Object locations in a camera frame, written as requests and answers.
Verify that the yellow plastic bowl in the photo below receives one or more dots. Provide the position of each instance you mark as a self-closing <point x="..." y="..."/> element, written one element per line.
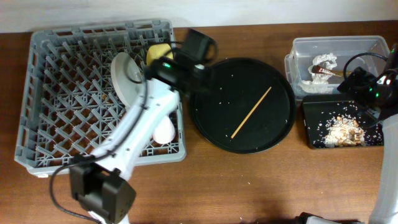
<point x="157" y="51"/>

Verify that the white paper napkin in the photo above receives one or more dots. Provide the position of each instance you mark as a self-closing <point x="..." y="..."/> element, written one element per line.
<point x="319" y="83"/>

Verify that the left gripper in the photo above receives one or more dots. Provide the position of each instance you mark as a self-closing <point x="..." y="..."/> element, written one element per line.
<point x="202" y="63"/>

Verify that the round black serving tray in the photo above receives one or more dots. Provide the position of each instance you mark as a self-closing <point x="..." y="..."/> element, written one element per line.
<point x="238" y="85"/>

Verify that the light grey round plate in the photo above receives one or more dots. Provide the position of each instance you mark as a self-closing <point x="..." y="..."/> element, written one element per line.
<point x="127" y="79"/>

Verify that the food scraps and rice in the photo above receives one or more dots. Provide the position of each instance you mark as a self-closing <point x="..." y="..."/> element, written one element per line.
<point x="344" y="128"/>

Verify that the grey plastic dishwasher rack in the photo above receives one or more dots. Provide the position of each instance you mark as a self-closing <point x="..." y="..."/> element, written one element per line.
<point x="69" y="105"/>

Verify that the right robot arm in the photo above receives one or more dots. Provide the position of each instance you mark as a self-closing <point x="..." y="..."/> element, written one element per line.
<point x="385" y="210"/>

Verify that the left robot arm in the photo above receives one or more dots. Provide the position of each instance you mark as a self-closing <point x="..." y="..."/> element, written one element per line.
<point x="99" y="182"/>

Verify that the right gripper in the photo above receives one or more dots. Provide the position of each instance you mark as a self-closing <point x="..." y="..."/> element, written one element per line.
<point x="364" y="79"/>

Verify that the pink plastic cup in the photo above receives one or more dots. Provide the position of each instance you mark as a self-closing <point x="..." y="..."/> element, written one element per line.
<point x="165" y="131"/>

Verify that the clear plastic waste bin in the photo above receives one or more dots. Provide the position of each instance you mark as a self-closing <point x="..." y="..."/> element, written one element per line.
<point x="327" y="52"/>

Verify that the wooden chopstick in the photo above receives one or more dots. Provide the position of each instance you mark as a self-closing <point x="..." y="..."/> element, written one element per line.
<point x="250" y="113"/>

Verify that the black rectangular tray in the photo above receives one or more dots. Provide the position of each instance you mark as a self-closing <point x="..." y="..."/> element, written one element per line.
<point x="313" y="104"/>

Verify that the brown snack wrapper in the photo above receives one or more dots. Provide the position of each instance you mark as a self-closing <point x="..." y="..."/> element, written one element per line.
<point x="321" y="70"/>

